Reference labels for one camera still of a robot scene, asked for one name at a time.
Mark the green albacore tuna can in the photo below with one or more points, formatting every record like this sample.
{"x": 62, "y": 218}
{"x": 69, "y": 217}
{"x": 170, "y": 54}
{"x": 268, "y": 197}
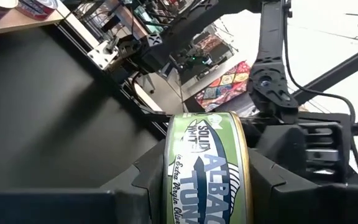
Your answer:
{"x": 207, "y": 171}

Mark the white metal corner bracket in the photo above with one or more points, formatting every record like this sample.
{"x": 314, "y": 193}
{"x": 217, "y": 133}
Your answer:
{"x": 102, "y": 56}

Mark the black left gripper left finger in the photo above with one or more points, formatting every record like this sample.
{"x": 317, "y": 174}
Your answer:
{"x": 73, "y": 207}

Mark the black table edge rail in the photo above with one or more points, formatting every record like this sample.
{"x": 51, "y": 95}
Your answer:
{"x": 126, "y": 90}

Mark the wooden background desk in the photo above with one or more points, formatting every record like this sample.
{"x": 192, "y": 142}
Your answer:
{"x": 129, "y": 18}

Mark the red seafood can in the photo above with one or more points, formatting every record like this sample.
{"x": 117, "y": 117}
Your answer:
{"x": 33, "y": 9}

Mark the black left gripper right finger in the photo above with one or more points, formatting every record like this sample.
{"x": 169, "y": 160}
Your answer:
{"x": 306, "y": 205}

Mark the colourful patchwork cloth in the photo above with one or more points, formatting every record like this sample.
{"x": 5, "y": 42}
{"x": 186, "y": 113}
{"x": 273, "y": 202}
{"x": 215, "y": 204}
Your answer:
{"x": 225, "y": 87}

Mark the white wooden shelf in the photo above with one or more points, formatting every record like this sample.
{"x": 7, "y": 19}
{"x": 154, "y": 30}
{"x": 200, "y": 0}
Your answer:
{"x": 26, "y": 22}

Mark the black rig frame strut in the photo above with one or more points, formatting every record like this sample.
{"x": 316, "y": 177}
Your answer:
{"x": 337, "y": 73}

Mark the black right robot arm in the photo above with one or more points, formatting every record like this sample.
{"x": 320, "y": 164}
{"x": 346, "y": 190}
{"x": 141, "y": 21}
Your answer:
{"x": 269, "y": 46}

